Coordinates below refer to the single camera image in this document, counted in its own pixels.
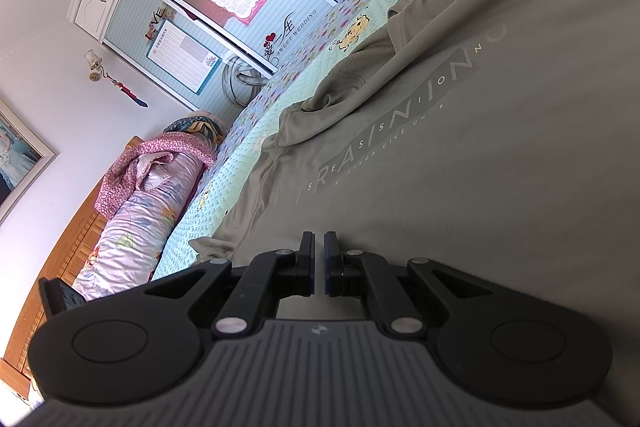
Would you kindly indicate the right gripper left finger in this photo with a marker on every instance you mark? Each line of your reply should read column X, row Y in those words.
column 261, row 285

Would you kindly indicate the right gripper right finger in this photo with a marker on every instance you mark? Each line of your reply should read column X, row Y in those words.
column 368, row 277

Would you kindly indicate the grey t-shirt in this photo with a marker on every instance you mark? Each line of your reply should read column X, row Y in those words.
column 500, row 137

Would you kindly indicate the wooden headboard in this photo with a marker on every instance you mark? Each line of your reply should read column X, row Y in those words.
column 65, row 261

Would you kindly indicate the framed wedding photo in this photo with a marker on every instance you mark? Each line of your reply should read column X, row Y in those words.
column 24, row 156

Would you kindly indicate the pink fuzzy blanket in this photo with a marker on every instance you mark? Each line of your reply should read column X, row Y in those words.
column 129, row 171

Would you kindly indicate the colourful patterned pillow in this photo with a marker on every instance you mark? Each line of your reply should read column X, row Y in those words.
column 206, row 124

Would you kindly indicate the white standing fan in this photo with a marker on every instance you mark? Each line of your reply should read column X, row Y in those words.
column 241, row 83

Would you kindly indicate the floral bed sheet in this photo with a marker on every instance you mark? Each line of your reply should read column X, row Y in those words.
column 324, row 33

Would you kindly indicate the mint quilted bee bedspread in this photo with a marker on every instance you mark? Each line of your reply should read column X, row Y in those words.
column 221, row 185

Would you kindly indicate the hanging wall ornament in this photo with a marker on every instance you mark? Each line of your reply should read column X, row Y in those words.
column 98, row 72

